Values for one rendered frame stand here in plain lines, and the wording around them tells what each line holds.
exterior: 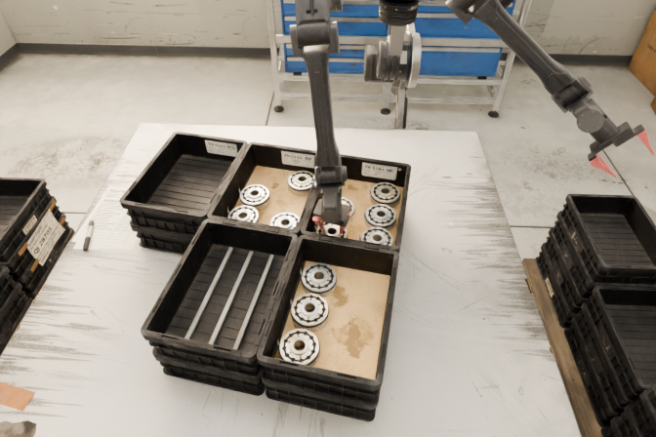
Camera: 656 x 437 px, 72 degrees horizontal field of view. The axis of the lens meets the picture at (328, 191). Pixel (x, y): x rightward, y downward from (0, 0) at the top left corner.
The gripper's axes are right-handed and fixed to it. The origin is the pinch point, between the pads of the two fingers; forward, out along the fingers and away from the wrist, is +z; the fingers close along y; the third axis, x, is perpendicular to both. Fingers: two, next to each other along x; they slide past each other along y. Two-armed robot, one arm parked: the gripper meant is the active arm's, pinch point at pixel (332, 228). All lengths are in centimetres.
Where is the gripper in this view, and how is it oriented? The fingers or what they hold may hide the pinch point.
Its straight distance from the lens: 143.1
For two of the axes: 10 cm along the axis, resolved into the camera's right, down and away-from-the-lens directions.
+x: 3.0, -6.8, 6.7
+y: 9.5, 2.1, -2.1
